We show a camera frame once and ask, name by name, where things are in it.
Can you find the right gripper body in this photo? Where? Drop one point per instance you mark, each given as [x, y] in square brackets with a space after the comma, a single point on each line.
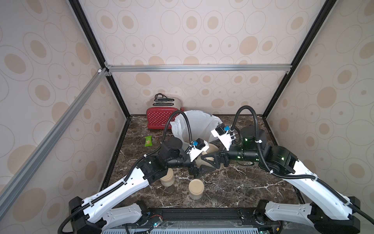
[222, 156]

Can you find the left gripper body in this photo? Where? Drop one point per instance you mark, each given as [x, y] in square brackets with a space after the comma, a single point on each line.
[181, 162]

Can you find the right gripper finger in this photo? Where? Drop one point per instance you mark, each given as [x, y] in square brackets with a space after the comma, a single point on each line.
[207, 168]
[211, 156]

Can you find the beige jar lid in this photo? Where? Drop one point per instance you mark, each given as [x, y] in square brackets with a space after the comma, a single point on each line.
[212, 148]

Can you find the glass rice jar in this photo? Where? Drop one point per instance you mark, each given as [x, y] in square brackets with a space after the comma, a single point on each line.
[169, 179]
[196, 189]
[207, 163]

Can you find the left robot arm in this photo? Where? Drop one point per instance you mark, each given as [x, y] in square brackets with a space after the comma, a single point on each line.
[98, 213]

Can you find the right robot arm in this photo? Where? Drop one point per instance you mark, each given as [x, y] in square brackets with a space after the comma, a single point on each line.
[329, 212]

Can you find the white plastic bin liner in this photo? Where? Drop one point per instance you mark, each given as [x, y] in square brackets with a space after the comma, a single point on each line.
[201, 124]

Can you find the green snack packet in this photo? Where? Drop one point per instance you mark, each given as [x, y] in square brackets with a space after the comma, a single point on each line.
[148, 141]

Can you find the red polka dot toaster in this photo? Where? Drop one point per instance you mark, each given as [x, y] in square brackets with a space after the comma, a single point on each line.
[160, 110]

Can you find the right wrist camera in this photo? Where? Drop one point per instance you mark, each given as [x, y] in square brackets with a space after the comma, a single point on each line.
[224, 134]

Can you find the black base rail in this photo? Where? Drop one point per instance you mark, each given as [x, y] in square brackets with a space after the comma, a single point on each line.
[201, 219]

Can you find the horizontal aluminium rail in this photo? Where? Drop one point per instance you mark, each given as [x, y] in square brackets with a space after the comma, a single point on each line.
[199, 68]

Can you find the left side aluminium rail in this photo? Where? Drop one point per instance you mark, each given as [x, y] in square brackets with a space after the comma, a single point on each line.
[28, 169]

